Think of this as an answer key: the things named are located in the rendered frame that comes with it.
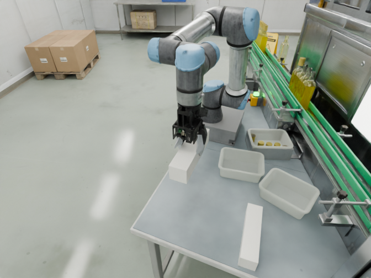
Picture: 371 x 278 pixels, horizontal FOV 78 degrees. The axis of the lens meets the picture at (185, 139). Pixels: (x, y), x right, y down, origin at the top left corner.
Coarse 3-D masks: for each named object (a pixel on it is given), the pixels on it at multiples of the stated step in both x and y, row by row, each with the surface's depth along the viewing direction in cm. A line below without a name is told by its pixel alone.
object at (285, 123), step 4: (284, 120) 134; (288, 120) 134; (292, 120) 134; (276, 124) 138; (280, 124) 135; (284, 124) 134; (288, 124) 134; (292, 124) 134; (276, 128) 137; (280, 128) 136; (284, 128) 135; (288, 128) 136; (292, 128) 136
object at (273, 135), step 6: (252, 132) 135; (258, 132) 135; (264, 132) 135; (270, 132) 135; (276, 132) 135; (282, 132) 134; (258, 138) 137; (264, 138) 137; (270, 138) 137; (276, 138) 137; (282, 138) 134; (288, 138) 127; (252, 144) 123; (264, 144) 134; (282, 144) 134; (288, 144) 126
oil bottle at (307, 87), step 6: (306, 84) 128; (312, 84) 128; (300, 90) 135; (306, 90) 130; (312, 90) 130; (300, 96) 134; (306, 96) 132; (300, 102) 135; (306, 102) 134; (306, 108) 137
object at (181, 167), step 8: (208, 136) 88; (184, 144) 80; (192, 144) 80; (184, 152) 76; (192, 152) 76; (176, 160) 73; (184, 160) 73; (192, 160) 73; (176, 168) 71; (184, 168) 70; (192, 168) 76; (176, 176) 73; (184, 176) 71
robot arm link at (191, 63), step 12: (180, 48) 57; (192, 48) 57; (180, 60) 57; (192, 60) 56; (204, 60) 58; (180, 72) 58; (192, 72) 57; (204, 72) 61; (180, 84) 60; (192, 84) 59
